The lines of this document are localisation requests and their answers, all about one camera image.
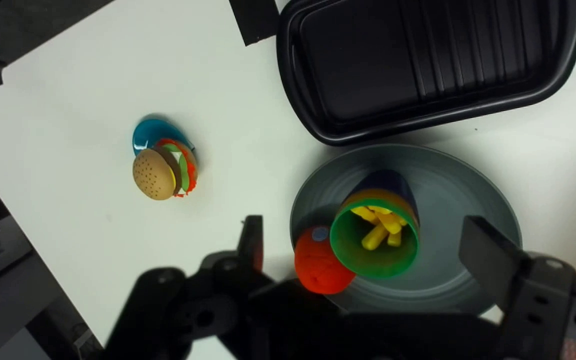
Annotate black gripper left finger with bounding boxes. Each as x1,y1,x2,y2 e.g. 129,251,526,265
236,213,263,276

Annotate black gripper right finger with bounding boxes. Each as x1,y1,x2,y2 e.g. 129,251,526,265
460,216,531,311

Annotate stack of colourful plastic cups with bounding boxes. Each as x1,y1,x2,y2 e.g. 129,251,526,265
330,169,419,280

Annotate grey round plate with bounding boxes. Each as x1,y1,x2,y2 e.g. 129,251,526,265
290,144,521,314

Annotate small blue plate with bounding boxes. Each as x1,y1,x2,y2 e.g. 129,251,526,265
131,114,190,154

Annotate orange-red toy ball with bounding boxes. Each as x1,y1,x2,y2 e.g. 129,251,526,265
293,226,356,295

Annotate toy hamburger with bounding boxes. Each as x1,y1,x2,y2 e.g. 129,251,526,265
131,137,198,199

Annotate yellow toy fries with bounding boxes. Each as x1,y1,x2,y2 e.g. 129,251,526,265
351,206,407,250

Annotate black plastic tray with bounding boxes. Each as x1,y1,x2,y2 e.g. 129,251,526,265
275,0,576,146

